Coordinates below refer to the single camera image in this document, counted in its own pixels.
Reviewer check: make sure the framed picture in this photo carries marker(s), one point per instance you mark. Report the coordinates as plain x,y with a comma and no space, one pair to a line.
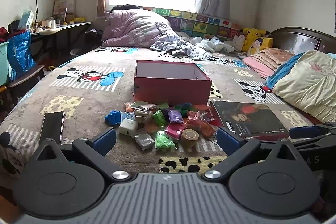
64,7

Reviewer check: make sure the red cardboard box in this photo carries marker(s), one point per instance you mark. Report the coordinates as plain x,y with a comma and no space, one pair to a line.
170,90

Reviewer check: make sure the black stand pole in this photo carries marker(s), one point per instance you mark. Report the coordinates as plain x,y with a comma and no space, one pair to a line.
36,8

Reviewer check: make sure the yellow plush toy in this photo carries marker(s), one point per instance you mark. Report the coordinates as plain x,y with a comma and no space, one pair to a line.
256,45

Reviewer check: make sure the white rabbit plush toy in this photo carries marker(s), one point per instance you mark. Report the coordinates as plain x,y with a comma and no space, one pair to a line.
239,43

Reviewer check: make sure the dark clothes heap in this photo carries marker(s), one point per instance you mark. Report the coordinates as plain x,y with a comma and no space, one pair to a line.
94,36

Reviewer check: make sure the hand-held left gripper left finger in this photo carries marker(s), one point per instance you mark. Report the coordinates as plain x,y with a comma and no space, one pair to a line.
105,138

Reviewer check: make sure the peach folded blanket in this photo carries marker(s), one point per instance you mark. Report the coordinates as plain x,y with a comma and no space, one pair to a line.
273,57

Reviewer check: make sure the pink pillow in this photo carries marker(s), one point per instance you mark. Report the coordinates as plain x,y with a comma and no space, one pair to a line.
258,69

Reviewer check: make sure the dark wooden headboard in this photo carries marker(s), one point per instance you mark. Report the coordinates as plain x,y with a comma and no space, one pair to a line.
296,40

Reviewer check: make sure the dark side desk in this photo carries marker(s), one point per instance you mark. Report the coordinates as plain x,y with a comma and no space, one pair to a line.
63,27

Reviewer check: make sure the blue plastic toy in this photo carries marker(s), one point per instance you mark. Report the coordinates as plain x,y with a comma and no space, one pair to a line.
113,117

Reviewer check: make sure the black phone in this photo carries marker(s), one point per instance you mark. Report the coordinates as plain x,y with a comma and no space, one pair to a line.
52,127

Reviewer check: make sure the green plastic bin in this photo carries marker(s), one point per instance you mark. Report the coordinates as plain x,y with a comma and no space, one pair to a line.
4,64

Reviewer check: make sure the colourful foam wall mat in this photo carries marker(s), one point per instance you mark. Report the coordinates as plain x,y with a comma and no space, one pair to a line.
199,26

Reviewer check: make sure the blue plastic bag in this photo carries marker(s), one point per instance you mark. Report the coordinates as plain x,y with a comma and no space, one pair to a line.
21,56

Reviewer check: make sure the brown tape roll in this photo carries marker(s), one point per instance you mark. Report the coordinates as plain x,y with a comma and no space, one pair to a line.
190,134

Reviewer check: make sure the brown wooden stool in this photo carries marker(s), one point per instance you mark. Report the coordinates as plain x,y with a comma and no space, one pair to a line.
26,77

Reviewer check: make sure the cream quilt with blue edge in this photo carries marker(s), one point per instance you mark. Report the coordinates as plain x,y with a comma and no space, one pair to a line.
309,82

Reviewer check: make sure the white crumpled cloths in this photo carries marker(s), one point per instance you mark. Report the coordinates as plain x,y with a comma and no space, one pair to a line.
210,44

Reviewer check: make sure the white charger block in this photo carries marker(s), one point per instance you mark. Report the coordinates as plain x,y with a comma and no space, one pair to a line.
128,127

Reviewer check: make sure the pile of colourful clay packets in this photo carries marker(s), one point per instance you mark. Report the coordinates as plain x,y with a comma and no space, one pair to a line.
173,129

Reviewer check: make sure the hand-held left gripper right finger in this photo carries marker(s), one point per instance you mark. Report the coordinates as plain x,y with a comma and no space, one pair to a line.
228,141

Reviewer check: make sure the dark cloth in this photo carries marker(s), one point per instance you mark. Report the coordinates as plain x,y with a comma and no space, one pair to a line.
126,7

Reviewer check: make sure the light blue box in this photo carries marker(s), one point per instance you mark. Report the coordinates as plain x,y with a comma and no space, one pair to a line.
26,19

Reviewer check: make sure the yellow boxes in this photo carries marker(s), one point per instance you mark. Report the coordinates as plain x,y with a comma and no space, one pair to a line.
77,20

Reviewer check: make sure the grey crumpled clothes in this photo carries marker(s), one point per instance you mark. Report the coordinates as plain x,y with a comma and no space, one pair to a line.
178,45

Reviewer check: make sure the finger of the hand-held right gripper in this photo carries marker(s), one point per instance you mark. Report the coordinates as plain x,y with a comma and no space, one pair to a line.
304,131

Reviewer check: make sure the dark portrait print box lid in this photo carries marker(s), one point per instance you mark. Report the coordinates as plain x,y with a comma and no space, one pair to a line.
252,119

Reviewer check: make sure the lilac quilt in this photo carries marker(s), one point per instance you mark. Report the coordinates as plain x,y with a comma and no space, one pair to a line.
131,27

